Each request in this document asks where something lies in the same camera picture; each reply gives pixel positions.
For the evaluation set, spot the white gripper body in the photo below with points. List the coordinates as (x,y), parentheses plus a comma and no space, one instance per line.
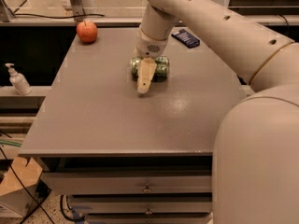
(149,47)

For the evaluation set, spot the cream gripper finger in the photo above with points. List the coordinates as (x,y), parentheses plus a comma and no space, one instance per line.
(146,71)

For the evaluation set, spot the green soda can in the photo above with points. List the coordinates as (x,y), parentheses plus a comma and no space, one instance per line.
(162,68)

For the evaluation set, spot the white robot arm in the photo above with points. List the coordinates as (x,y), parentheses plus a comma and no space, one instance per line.
(255,170)

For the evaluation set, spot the red apple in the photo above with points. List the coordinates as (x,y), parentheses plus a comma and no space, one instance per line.
(87,31)

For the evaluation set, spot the grey drawer cabinet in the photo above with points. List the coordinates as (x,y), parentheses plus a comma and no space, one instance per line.
(93,119)

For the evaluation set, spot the white pump bottle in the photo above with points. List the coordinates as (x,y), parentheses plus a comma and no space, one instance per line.
(18,80)

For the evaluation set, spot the middle grey drawer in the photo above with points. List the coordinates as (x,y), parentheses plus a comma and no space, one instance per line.
(142,204)

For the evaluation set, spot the grey drawer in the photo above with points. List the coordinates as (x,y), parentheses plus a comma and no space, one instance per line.
(128,182)
(151,219)
(142,204)

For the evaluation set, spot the top grey drawer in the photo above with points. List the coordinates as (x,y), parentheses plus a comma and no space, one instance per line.
(128,182)

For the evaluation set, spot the bottom grey drawer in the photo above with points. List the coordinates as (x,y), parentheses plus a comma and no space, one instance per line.
(151,219)

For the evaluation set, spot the cardboard box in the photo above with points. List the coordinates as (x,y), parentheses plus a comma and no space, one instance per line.
(18,187)

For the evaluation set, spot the left metal frame post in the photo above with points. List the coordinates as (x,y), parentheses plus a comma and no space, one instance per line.
(78,11)

